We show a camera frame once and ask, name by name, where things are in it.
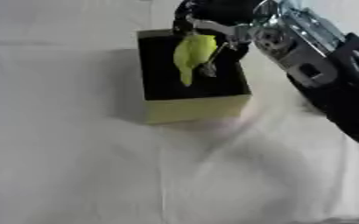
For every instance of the silver and black right robot arm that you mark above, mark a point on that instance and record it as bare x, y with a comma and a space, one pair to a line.
330, 64

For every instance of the tan cardboard box black inside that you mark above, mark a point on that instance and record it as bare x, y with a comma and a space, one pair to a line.
187, 87

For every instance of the yellow-green soft toy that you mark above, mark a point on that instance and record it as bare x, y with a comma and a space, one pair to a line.
192, 52

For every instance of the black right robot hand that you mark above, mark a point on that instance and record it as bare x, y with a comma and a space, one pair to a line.
215, 11

